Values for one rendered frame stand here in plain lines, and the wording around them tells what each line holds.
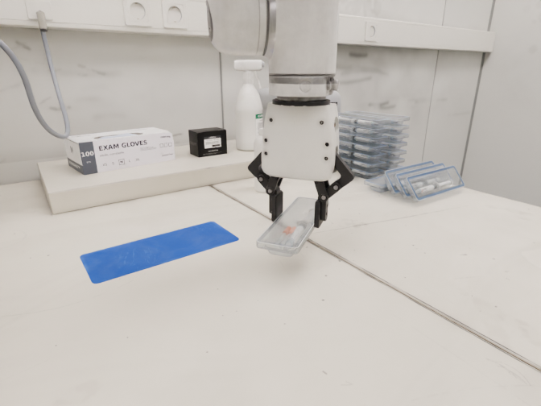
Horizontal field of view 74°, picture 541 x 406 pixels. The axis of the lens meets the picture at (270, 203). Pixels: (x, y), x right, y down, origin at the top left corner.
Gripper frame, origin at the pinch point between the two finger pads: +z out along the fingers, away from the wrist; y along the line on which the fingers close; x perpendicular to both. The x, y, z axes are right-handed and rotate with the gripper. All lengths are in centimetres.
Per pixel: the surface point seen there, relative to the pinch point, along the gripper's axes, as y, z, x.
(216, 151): 36, 2, -40
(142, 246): 24.1, 7.6, 5.6
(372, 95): 3, -8, -124
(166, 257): 18.5, 7.6, 7.1
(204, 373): 1.5, 7.6, 24.4
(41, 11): 67, -31, -20
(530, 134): -74, 13, -180
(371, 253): -10.5, 7.7, -5.4
